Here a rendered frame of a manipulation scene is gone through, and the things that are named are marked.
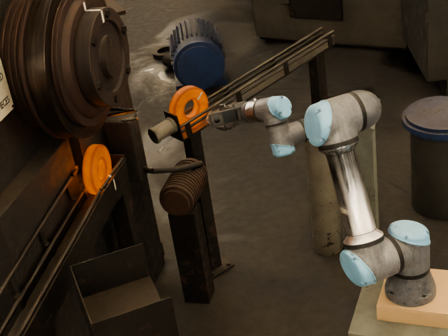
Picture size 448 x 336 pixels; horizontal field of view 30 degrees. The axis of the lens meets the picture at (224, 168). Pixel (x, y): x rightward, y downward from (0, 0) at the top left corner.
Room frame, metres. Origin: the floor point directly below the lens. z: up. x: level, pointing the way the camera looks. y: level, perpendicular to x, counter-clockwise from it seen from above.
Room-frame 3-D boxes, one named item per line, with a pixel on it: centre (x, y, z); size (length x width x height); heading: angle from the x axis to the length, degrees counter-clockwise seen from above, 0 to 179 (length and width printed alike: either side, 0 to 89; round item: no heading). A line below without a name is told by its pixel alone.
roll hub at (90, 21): (2.24, 0.29, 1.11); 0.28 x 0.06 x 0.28; 161
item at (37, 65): (2.28, 0.38, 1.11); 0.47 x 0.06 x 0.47; 161
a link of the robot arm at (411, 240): (1.94, -0.49, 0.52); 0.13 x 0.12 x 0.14; 112
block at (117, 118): (2.50, 0.32, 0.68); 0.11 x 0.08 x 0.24; 71
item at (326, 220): (2.70, -0.37, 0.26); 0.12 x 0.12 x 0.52
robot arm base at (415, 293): (1.94, -0.50, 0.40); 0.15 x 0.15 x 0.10
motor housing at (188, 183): (2.54, 0.15, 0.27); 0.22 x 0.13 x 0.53; 161
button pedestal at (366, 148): (2.69, -0.53, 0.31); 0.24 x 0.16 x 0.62; 161
